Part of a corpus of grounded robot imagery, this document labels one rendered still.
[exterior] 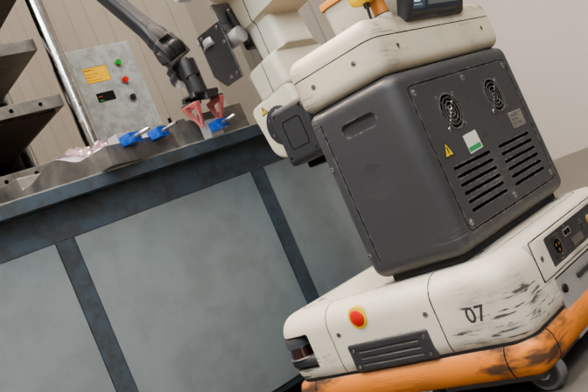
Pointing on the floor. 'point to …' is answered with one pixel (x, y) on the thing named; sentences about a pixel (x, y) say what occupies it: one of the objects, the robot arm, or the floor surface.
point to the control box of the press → (113, 89)
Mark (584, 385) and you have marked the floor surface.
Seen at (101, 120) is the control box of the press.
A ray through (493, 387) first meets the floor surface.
